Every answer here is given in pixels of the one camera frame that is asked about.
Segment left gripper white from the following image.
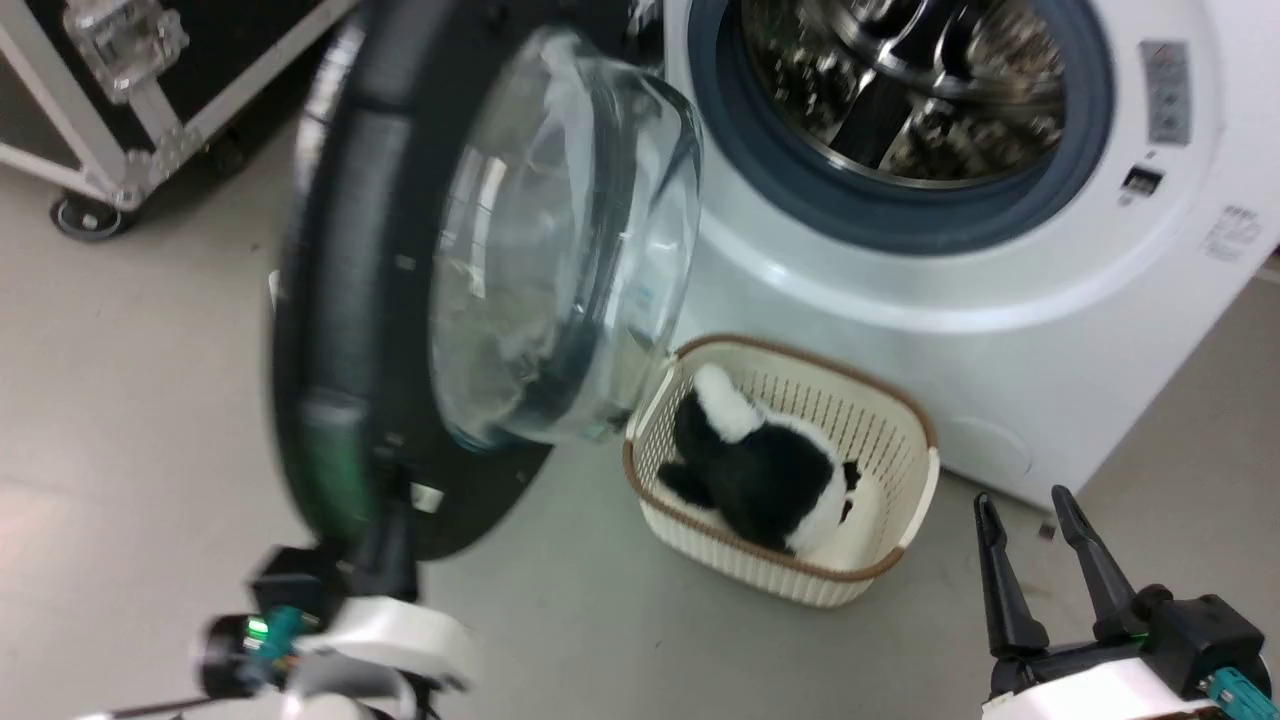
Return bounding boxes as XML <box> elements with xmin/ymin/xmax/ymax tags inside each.
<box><xmin>298</xmin><ymin>488</ymin><xmax>478</xmax><ymax>696</ymax></box>

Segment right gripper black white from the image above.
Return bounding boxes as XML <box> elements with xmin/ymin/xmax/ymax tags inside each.
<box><xmin>974</xmin><ymin>485</ymin><xmax>1274</xmax><ymax>720</ymax></box>

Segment black round glass washer door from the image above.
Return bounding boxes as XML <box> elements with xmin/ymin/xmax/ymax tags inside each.
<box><xmin>268</xmin><ymin>0</ymin><xmax>706</xmax><ymax>563</ymax></box>

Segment white front-loading washing machine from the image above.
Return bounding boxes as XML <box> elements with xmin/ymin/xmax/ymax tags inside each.
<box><xmin>640</xmin><ymin>0</ymin><xmax>1280</xmax><ymax>513</ymax></box>

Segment grey-blue rubber door gasket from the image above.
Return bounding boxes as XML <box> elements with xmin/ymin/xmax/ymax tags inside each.
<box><xmin>687</xmin><ymin>0</ymin><xmax>1117</xmax><ymax>257</ymax></box>

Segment steel washing drum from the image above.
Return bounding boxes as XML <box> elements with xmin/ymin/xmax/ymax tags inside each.
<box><xmin>740</xmin><ymin>0</ymin><xmax>1067</xmax><ymax>188</ymax></box>

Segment cream laundry basket brown rim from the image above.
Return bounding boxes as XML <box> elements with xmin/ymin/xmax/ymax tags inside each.
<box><xmin>622</xmin><ymin>333</ymin><xmax>942</xmax><ymax>610</ymax></box>

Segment black and white plush toy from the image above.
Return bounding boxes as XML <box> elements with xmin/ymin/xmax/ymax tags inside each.
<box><xmin>656</xmin><ymin>362</ymin><xmax>864</xmax><ymax>558</ymax></box>

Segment white printed label sticker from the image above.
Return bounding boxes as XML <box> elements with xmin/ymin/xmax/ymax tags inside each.
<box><xmin>1199</xmin><ymin>205</ymin><xmax>1264</xmax><ymax>264</ymax></box>

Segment black caster wheel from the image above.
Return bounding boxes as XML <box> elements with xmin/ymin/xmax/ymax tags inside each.
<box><xmin>50</xmin><ymin>192</ymin><xmax>138</xmax><ymax>242</ymax></box>

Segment grey label sticker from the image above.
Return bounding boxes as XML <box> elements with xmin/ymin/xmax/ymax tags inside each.
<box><xmin>1139</xmin><ymin>40</ymin><xmax>1194</xmax><ymax>147</ymax></box>

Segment black flight case aluminium edges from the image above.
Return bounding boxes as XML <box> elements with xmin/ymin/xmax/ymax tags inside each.
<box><xmin>0</xmin><ymin>0</ymin><xmax>357</xmax><ymax>213</ymax></box>

